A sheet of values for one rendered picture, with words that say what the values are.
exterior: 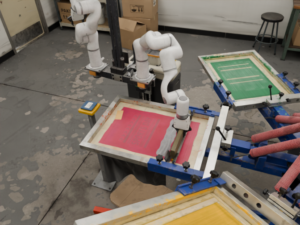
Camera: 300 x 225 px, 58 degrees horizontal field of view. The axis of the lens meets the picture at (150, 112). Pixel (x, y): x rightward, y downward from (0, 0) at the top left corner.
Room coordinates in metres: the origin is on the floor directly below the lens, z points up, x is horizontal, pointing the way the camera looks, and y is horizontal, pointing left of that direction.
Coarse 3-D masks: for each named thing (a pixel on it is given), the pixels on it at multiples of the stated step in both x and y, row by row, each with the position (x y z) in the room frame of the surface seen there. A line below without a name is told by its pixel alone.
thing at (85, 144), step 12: (120, 96) 1.74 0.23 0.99; (108, 108) 1.60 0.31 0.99; (156, 108) 1.61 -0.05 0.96; (168, 108) 1.57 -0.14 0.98; (96, 132) 1.37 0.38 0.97; (204, 132) 1.29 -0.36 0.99; (84, 144) 1.23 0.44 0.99; (204, 144) 1.18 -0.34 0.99; (108, 156) 1.15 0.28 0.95; (120, 156) 1.12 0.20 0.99; (132, 156) 1.11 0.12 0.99
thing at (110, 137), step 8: (112, 128) 1.41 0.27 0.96; (120, 128) 1.41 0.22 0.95; (104, 136) 1.34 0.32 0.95; (112, 136) 1.33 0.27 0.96; (120, 136) 1.33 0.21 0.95; (160, 136) 1.31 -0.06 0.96; (112, 144) 1.26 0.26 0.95; (120, 144) 1.25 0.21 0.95; (128, 144) 1.25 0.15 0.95; (152, 144) 1.24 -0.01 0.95; (184, 144) 1.23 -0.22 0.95; (192, 144) 1.22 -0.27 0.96; (136, 152) 1.17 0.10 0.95; (144, 152) 1.17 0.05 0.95; (152, 152) 1.17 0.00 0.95; (184, 152) 1.16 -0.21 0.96; (176, 160) 1.09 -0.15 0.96; (184, 160) 1.09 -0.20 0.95
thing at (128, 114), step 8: (128, 112) 1.58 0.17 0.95; (136, 112) 1.58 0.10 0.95; (144, 112) 1.57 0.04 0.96; (152, 112) 1.57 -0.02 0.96; (120, 120) 1.50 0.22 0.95; (128, 120) 1.49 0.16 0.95; (168, 120) 1.47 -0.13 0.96; (160, 128) 1.39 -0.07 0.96; (192, 128) 1.37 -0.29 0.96; (192, 136) 1.30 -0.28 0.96
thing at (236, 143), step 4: (232, 140) 1.16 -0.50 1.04; (236, 140) 1.16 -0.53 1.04; (240, 140) 1.16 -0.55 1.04; (232, 144) 1.13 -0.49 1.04; (236, 144) 1.12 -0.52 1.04; (240, 144) 1.12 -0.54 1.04; (244, 144) 1.12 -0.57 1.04; (248, 144) 1.12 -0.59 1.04; (228, 148) 1.13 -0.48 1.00; (236, 148) 1.11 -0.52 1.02; (240, 148) 1.10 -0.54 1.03; (244, 148) 1.09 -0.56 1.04; (248, 148) 1.09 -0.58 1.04; (240, 152) 1.10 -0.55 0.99; (244, 152) 1.09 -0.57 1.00; (248, 152) 1.08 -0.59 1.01
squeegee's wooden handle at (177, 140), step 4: (180, 132) 1.23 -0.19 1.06; (176, 136) 1.20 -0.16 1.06; (180, 136) 1.20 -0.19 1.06; (176, 140) 1.16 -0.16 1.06; (180, 140) 1.19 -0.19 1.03; (176, 144) 1.13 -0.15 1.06; (172, 148) 1.10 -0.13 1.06; (176, 148) 1.11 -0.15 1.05; (172, 152) 1.08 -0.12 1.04; (176, 152) 1.11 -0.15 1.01; (172, 156) 1.08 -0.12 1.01
